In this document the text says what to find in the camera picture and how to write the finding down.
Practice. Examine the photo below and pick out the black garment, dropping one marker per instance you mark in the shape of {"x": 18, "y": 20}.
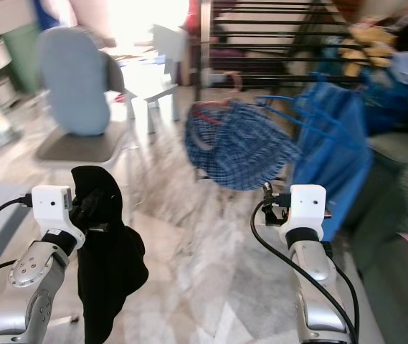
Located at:
{"x": 110, "y": 287}

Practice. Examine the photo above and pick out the pink hanger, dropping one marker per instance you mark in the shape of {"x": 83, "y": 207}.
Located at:
{"x": 234, "y": 80}

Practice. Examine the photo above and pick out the grey folding chair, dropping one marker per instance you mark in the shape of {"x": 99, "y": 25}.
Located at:
{"x": 82, "y": 150}

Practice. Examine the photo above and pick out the blue plaid shirt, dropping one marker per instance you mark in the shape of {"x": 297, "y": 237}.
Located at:
{"x": 239, "y": 150}

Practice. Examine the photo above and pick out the black drying rack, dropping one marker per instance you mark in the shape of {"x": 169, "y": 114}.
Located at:
{"x": 282, "y": 79}

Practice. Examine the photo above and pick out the blue grey cushion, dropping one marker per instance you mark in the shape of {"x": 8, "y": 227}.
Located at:
{"x": 74, "y": 82}

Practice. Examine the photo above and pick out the dark green sofa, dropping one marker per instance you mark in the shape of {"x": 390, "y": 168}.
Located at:
{"x": 397, "y": 287}

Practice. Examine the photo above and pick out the dark blue bag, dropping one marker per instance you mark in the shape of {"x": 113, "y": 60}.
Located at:
{"x": 394, "y": 107}

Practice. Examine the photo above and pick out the light blue child chair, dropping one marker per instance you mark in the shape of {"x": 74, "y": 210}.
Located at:
{"x": 164, "y": 46}

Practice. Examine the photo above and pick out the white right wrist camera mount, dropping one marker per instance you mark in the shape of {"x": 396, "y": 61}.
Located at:
{"x": 304, "y": 208}

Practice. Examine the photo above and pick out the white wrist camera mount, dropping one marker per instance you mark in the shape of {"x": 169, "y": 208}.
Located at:
{"x": 304, "y": 208}
{"x": 51, "y": 208}

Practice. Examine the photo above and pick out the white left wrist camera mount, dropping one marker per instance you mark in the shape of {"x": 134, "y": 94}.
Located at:
{"x": 51, "y": 208}

